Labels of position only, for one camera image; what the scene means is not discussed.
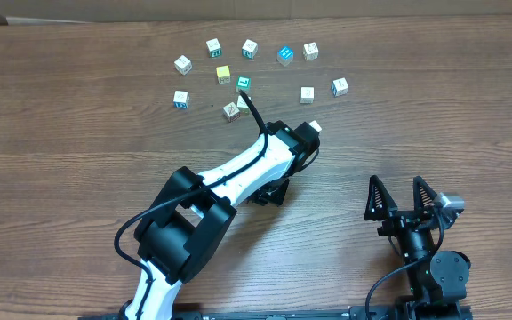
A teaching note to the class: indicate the cream block with drawing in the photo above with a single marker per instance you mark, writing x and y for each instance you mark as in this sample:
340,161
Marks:
310,51

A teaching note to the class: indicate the cream umbrella block far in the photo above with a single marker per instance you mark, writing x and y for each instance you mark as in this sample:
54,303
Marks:
339,87

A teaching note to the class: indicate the yellow top wooden block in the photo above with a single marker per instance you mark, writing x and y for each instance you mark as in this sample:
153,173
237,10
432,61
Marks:
223,74

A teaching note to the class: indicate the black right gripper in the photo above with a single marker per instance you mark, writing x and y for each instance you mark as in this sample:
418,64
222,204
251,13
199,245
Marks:
406,222

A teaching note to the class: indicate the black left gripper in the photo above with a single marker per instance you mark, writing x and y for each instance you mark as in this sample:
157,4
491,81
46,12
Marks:
271,194

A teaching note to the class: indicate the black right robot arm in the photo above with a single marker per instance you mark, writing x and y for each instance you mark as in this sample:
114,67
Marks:
437,278

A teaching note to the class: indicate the green H wooden block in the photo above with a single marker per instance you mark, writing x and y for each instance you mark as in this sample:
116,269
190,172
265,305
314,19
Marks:
214,48

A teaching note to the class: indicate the teal letter wooden block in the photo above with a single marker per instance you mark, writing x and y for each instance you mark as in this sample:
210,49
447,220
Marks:
249,49

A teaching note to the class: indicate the small cream block far left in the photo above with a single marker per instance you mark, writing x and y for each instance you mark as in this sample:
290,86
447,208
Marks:
183,65

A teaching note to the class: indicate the blue top wooden block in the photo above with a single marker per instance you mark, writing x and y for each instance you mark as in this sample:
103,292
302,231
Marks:
285,56

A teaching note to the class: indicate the mint green top block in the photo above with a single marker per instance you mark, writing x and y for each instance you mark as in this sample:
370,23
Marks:
243,83

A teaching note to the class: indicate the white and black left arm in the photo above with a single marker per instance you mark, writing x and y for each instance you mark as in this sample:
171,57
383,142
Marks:
191,214

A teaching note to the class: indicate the cream turtle wooden block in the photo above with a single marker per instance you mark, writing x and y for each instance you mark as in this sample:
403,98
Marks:
307,95

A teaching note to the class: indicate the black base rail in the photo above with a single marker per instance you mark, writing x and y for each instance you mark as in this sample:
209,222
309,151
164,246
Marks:
352,313

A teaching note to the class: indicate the yellow S wooden block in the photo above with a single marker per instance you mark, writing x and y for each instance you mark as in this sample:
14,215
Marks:
242,106

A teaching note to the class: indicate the cream block red letter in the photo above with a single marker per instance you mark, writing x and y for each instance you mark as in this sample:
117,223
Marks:
231,112

